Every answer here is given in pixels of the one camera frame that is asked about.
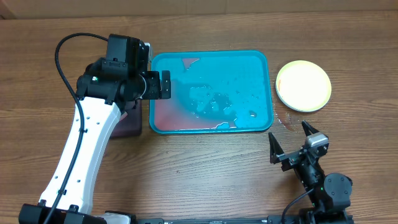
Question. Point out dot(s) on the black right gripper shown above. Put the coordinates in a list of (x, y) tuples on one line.
[(291, 158)]

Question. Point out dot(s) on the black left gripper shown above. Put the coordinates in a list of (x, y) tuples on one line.
[(157, 88)]

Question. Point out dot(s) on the teal serving tray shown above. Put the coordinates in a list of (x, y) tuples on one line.
[(214, 92)]

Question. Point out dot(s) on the yellow plate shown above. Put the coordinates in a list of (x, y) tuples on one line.
[(303, 86)]

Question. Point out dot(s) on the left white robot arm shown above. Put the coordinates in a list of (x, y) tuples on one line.
[(101, 96)]

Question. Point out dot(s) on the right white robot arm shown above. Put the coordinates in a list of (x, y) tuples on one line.
[(329, 194)]

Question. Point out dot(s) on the dark maroon tray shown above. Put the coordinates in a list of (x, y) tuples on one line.
[(130, 123)]

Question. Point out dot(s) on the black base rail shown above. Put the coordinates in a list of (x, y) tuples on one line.
[(217, 221)]

